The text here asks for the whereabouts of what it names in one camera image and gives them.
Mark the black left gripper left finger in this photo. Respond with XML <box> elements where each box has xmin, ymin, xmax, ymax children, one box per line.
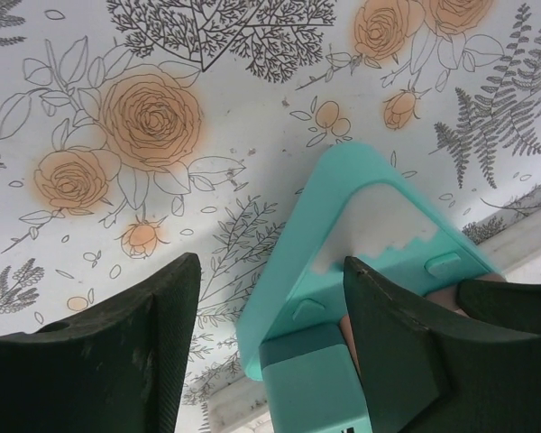
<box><xmin>0</xmin><ymin>253</ymin><xmax>202</xmax><ymax>433</ymax></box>

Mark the teal triangular power socket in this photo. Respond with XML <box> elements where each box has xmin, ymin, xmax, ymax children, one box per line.
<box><xmin>236</xmin><ymin>142</ymin><xmax>506</xmax><ymax>382</ymax></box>

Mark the white power strip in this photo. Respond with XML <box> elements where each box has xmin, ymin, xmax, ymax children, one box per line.
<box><xmin>182</xmin><ymin>175</ymin><xmax>541</xmax><ymax>433</ymax></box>

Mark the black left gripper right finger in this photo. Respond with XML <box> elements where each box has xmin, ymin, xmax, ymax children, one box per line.
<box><xmin>344</xmin><ymin>256</ymin><xmax>541</xmax><ymax>433</ymax></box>

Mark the floral table cover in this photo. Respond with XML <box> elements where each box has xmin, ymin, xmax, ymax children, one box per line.
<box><xmin>0</xmin><ymin>0</ymin><xmax>541</xmax><ymax>433</ymax></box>

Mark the dark teal plug adapter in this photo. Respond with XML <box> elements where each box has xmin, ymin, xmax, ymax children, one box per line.
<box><xmin>259</xmin><ymin>323</ymin><xmax>373</xmax><ymax>433</ymax></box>

